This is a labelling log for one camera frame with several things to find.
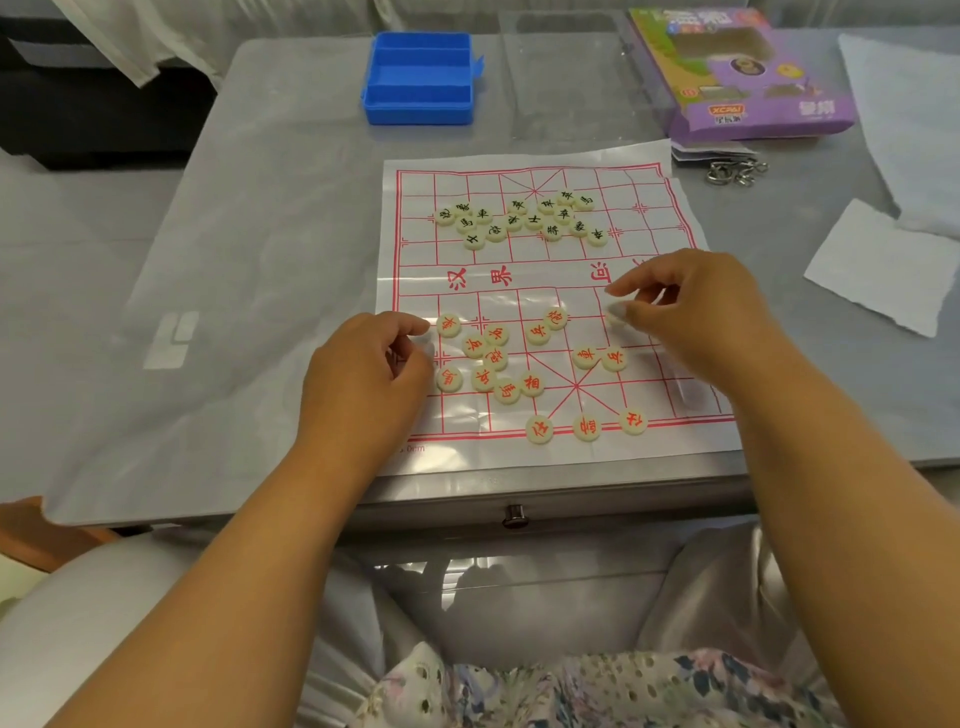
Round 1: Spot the person's left hand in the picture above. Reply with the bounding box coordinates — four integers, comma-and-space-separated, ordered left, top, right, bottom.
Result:
297, 311, 437, 468

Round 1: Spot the person's right hand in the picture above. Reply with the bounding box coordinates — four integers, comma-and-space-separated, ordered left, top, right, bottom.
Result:
603, 248, 787, 390

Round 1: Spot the person's left forearm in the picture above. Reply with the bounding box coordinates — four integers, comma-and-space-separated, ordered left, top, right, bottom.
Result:
45, 442, 406, 728

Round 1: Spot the person's right forearm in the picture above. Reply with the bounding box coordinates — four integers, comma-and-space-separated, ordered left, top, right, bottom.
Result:
697, 341, 960, 728

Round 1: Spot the group of red-marked chess pieces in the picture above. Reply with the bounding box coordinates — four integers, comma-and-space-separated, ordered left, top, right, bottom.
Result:
435, 306, 649, 447

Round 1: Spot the white paper chess board sheet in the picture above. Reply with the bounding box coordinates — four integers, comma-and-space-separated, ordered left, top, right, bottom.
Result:
372, 138, 744, 479

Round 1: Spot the group of black-marked chess pieces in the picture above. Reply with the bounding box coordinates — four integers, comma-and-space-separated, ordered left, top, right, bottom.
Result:
434, 188, 611, 252

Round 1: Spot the bunch of metal key clasps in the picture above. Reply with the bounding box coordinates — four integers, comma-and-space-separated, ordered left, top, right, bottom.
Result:
704, 158, 771, 189

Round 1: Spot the clear plastic table cover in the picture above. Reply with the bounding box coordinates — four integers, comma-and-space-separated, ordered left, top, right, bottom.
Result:
41, 30, 960, 528

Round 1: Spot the small stack of white cards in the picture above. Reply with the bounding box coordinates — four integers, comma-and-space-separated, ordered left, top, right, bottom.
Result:
669, 139, 760, 165

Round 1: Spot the small white paper sheet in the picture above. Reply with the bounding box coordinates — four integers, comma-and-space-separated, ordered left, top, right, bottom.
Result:
803, 198, 960, 339

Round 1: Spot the clear plastic tray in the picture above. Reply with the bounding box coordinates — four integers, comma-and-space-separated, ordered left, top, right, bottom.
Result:
498, 9, 672, 145

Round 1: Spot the purple cardboard game box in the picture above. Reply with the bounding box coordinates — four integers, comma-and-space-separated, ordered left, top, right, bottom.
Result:
628, 6, 858, 144

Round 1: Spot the blue plastic storage box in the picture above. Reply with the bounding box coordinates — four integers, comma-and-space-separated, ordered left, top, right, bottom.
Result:
360, 30, 486, 127

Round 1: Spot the large white paper sheet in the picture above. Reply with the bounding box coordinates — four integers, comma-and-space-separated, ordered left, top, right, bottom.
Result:
837, 32, 960, 241

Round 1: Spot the floral patterned dress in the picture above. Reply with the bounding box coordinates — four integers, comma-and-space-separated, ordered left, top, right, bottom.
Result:
351, 641, 845, 728

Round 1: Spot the white satin garment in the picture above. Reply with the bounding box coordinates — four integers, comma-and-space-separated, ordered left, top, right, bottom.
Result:
0, 521, 822, 728

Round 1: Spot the orange wooden chair part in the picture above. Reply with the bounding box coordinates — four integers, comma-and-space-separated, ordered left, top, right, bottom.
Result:
0, 495, 121, 575

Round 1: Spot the black furniture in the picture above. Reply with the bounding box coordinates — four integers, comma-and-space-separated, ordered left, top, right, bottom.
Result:
0, 15, 219, 172

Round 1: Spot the white hanging cloth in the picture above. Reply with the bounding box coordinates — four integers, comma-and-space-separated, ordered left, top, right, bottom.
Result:
51, 0, 249, 90

